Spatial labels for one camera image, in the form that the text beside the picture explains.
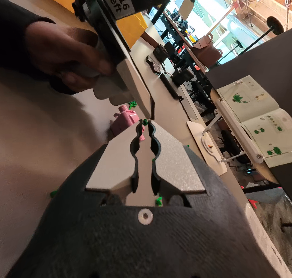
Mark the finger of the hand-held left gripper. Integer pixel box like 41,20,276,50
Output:
93,73,137,106
116,58,156,121

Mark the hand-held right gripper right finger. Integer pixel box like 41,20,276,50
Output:
148,120,206,206

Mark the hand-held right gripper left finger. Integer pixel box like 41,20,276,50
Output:
85,121,144,206

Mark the person's left forearm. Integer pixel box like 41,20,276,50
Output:
0,0,57,71

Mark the person's left hand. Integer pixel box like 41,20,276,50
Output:
25,22,115,94

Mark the flat black device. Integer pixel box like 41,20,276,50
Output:
146,55,163,73

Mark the yellow storage bin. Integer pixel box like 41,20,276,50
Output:
42,0,149,49

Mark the pink toy watering can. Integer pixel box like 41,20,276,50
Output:
110,105,146,142

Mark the long black bar device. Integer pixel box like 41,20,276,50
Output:
160,73,182,100

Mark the black box device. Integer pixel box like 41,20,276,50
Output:
153,44,170,63

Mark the white book stand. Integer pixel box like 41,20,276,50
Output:
187,96,266,176

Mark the black dock device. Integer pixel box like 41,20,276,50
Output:
172,68,195,86

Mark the instruction booklet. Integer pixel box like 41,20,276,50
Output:
216,75,292,169

